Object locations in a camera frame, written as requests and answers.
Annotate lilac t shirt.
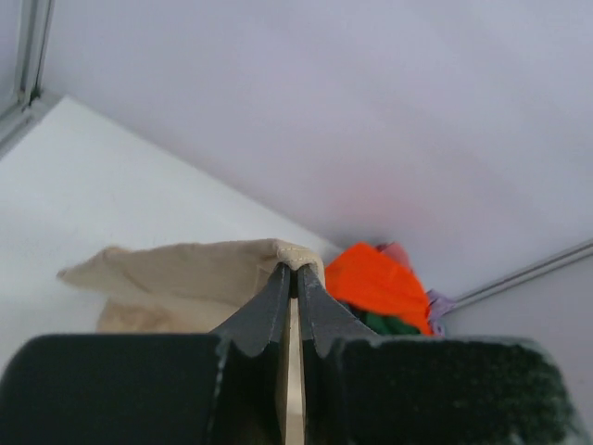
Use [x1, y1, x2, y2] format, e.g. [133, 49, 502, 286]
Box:
[427, 289, 456, 337]

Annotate right aluminium frame post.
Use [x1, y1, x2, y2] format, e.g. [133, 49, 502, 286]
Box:
[453, 239, 593, 310]

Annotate pink red t shirt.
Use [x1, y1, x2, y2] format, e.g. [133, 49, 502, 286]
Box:
[376, 242, 412, 270]

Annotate orange t shirt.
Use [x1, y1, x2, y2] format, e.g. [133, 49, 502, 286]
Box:
[325, 243, 434, 336]

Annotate beige t shirt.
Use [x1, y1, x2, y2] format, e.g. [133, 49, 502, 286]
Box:
[57, 239, 325, 444]

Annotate left aluminium frame post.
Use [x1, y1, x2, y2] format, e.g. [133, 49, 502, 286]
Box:
[0, 0, 57, 154]

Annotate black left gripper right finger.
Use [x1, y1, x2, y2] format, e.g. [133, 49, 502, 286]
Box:
[296, 266, 375, 358]

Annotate aluminium frame post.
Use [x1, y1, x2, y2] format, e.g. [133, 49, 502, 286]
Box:
[453, 239, 593, 310]
[0, 0, 57, 154]

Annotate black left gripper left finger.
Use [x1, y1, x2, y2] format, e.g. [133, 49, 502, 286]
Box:
[211, 263, 291, 357]

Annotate green t shirt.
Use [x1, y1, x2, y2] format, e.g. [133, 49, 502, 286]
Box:
[358, 311, 421, 336]

